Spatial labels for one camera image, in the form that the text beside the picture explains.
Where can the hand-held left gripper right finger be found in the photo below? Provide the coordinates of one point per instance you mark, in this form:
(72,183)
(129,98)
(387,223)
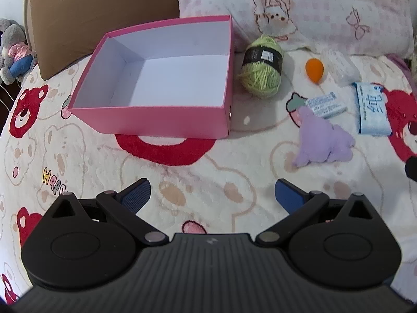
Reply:
(288,196)

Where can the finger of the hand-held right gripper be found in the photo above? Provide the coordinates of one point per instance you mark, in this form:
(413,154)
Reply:
(412,170)

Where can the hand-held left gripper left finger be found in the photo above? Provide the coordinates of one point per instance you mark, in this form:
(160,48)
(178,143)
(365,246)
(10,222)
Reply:
(136,196)

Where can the purple plush toy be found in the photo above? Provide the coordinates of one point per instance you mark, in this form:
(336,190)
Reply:
(322,140)

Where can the blue tissue pack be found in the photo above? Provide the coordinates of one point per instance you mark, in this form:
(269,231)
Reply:
(371,111)

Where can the pink cardboard box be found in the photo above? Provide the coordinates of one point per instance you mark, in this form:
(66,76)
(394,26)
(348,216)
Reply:
(163,117)

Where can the small white blue box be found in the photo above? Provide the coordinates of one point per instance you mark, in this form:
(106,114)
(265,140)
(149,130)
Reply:
(325,106)

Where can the green yarn ball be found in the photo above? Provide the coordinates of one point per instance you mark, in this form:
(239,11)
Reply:
(260,78)

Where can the clear plastic packet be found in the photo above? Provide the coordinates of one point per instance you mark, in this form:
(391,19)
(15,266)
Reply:
(342,68)

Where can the orange makeup sponge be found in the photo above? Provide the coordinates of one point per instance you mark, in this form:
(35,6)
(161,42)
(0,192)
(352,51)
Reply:
(314,71)

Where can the printed bear blanket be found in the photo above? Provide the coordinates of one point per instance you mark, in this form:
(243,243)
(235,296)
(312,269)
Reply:
(228,169)

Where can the pink checkered pillow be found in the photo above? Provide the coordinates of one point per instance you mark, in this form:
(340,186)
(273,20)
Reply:
(325,13)

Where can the brown pillow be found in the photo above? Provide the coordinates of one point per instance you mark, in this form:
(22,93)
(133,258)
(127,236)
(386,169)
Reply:
(81,16)

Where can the grey plush toy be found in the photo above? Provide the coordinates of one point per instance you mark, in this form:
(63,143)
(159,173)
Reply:
(13,36)

